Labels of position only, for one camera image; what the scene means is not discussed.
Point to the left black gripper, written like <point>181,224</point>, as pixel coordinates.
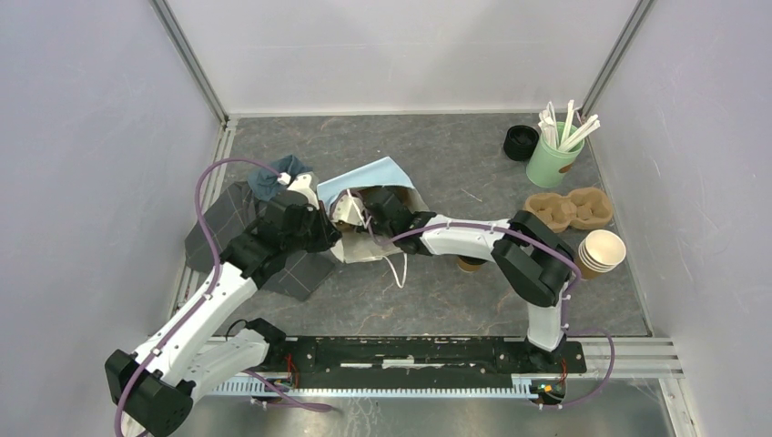
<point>330,234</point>

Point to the light blue paper bag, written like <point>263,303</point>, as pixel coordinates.
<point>361,247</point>

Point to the brown pulp cup carrier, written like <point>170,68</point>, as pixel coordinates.
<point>346,226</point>

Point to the brown paper coffee cup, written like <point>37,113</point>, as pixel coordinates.
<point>468,264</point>

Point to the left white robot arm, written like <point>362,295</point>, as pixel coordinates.
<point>156,386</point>

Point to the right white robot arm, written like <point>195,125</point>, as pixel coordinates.
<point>536,262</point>

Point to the blue crumpled cloth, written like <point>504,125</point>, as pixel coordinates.
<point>265,184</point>

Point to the dark grey checked cloth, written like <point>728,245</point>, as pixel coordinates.
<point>227,217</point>

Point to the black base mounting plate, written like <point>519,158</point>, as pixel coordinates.
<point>423,362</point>

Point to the stack of black lids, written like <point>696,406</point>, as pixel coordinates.
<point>520,142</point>

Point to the green cup holder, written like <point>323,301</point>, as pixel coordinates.
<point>548,166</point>

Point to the white wrapped straws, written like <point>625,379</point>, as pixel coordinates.
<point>567,137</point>

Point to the stack of paper cups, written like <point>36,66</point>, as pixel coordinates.
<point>599,253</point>

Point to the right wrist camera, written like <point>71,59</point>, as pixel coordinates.
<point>348,209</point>

